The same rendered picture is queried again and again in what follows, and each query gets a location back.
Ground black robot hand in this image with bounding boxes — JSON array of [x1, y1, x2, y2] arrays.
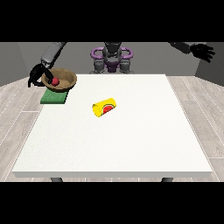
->
[[190, 43, 216, 64], [27, 63, 55, 88]]

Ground brown wooden bowl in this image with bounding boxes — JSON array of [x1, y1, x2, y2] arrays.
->
[[41, 67, 78, 93]]

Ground green square pad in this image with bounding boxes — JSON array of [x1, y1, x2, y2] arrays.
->
[[39, 87, 70, 105]]

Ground yellow cup with melon print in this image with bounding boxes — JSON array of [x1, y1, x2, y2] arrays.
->
[[92, 97, 117, 118]]

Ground grey robot trunk purple rings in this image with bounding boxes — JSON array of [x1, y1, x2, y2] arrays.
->
[[89, 41, 136, 75]]

